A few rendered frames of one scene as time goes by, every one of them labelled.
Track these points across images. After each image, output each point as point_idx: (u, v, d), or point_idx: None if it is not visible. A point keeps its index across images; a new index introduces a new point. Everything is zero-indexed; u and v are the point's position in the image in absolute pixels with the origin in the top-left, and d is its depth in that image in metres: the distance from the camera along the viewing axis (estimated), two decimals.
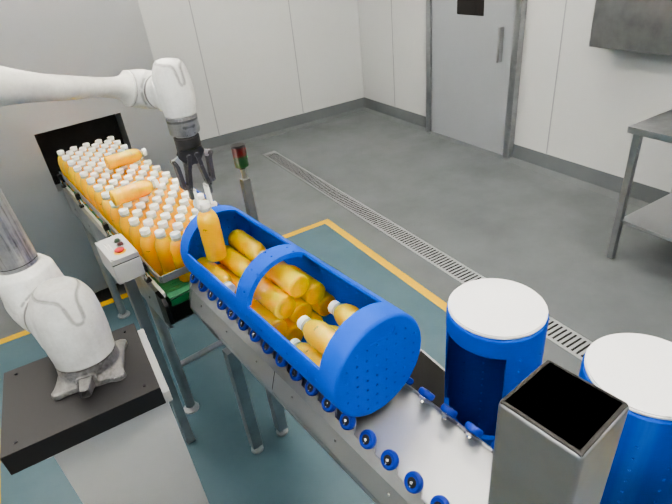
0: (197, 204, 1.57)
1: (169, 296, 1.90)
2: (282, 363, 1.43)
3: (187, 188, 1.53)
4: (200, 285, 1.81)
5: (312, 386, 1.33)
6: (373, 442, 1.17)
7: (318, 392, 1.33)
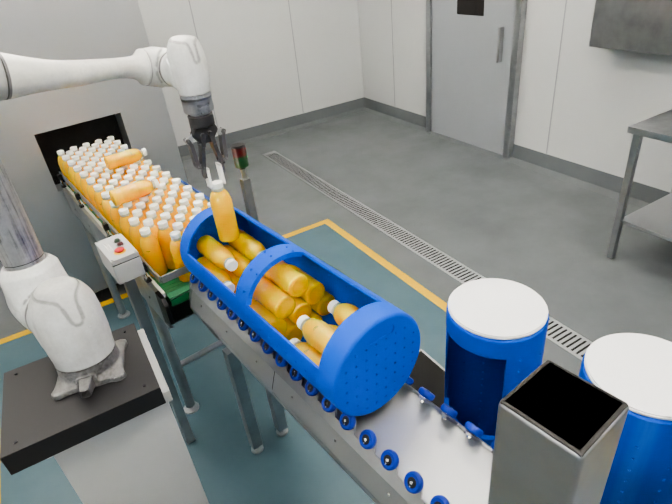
0: (210, 183, 1.57)
1: (169, 296, 1.90)
2: (282, 363, 1.43)
3: (200, 167, 1.54)
4: (200, 285, 1.81)
5: (312, 386, 1.33)
6: (373, 442, 1.17)
7: (318, 391, 1.33)
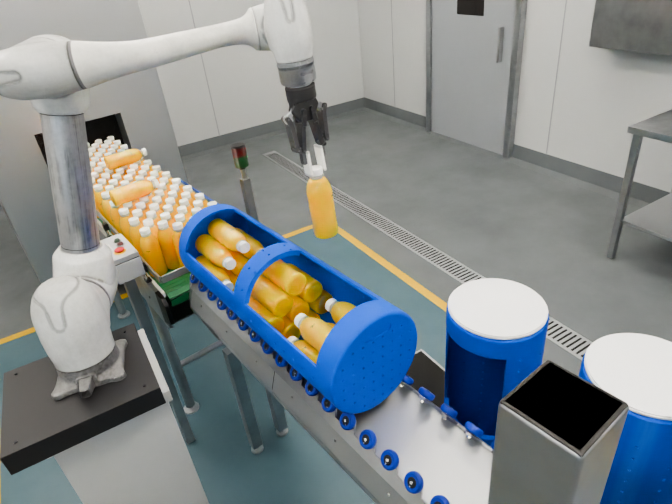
0: (310, 170, 1.32)
1: (169, 296, 1.90)
2: (283, 360, 1.43)
3: (300, 150, 1.28)
4: (200, 285, 1.81)
5: (311, 384, 1.34)
6: (373, 442, 1.17)
7: None
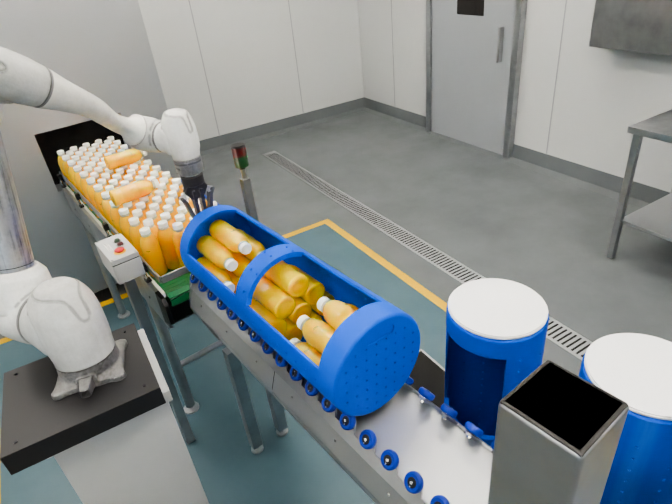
0: None
1: (169, 296, 1.90)
2: (282, 363, 1.43)
3: None
4: (200, 285, 1.81)
5: (312, 386, 1.33)
6: (373, 442, 1.17)
7: (318, 391, 1.33)
